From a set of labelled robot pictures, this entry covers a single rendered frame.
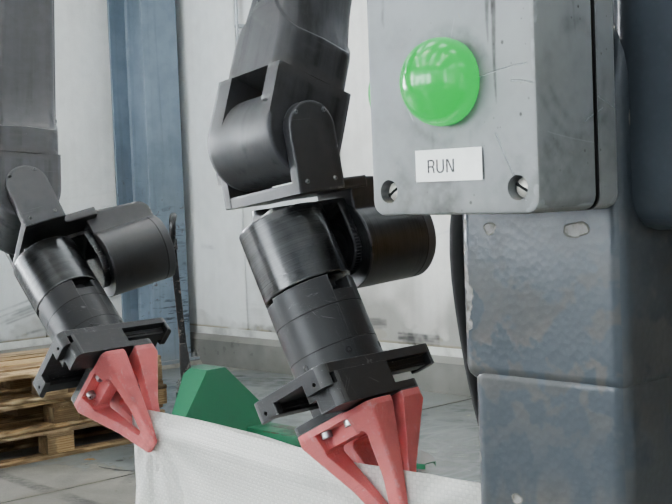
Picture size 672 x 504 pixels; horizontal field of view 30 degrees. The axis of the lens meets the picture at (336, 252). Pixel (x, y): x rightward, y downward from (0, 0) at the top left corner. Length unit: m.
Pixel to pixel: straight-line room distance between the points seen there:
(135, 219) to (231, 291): 7.83
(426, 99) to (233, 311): 8.52
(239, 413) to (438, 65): 5.83
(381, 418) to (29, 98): 0.53
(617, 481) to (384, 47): 0.17
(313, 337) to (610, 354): 0.33
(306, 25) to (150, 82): 8.25
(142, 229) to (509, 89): 0.70
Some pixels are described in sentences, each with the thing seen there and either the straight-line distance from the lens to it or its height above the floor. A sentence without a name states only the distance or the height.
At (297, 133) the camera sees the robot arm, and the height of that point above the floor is 1.28.
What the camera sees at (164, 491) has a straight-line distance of 0.98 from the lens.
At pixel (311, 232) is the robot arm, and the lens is 0.77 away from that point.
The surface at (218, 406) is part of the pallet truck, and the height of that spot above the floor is 0.21.
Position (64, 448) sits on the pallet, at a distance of 6.27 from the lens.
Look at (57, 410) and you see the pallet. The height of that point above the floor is 0.23.
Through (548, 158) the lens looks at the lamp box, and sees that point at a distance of 0.41.
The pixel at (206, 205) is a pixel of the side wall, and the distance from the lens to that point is 9.09.
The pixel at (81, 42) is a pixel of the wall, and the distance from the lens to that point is 9.30.
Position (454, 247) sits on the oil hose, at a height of 1.22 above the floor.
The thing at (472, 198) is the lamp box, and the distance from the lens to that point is 0.42.
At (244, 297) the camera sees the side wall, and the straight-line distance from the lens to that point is 8.82.
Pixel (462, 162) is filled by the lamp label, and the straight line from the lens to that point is 0.42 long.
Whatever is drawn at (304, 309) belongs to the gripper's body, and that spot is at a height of 1.18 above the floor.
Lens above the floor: 1.25
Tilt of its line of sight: 3 degrees down
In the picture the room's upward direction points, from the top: 2 degrees counter-clockwise
